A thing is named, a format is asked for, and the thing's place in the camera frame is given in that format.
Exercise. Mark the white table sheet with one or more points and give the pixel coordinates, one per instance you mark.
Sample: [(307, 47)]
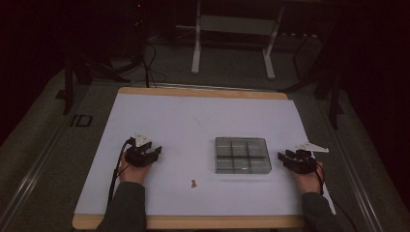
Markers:
[(193, 129)]

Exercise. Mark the black floor stand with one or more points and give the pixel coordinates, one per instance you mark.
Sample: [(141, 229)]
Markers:
[(80, 74), (325, 83)]

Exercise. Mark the person's left hand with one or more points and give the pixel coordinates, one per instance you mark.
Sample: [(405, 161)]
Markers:
[(133, 174)]

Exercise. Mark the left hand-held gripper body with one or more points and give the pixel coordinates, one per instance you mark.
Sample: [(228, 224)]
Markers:
[(138, 158)]

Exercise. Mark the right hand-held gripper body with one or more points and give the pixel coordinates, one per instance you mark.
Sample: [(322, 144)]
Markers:
[(303, 162)]

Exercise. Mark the small brown trinket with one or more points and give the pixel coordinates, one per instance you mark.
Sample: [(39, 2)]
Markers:
[(193, 183)]

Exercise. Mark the white metal stand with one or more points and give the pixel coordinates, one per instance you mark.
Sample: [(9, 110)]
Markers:
[(235, 27)]

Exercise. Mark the person's right hand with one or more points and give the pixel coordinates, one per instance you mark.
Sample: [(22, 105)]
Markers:
[(307, 182)]

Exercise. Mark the clear plastic compartment box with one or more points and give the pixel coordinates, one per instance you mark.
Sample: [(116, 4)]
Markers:
[(241, 155)]

